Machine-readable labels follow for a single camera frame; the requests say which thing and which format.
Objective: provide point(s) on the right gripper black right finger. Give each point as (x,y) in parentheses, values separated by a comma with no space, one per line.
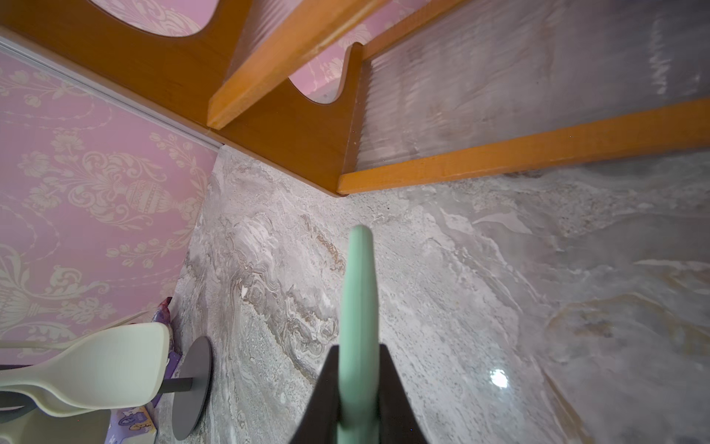
(397,422)

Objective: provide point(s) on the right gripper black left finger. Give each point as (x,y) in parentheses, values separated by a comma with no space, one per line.
(319,422)

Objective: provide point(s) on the grey utensil rack stand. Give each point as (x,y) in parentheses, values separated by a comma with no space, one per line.
(191,389)

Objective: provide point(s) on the cream spatula mint handle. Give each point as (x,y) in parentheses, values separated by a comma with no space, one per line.
(126,354)

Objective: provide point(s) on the cream spatula wooden handle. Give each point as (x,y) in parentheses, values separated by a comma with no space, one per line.
(71,400)

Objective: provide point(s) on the wooden shelf rack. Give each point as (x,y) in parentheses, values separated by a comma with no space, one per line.
(456,90)

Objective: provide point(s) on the purple tissue box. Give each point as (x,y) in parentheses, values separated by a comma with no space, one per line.
(131,426)

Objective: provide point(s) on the purple candy bag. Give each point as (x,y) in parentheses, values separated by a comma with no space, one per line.
(163,317)

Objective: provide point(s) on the cream spoon mint handle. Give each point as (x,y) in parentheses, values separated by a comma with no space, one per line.
(38,427)

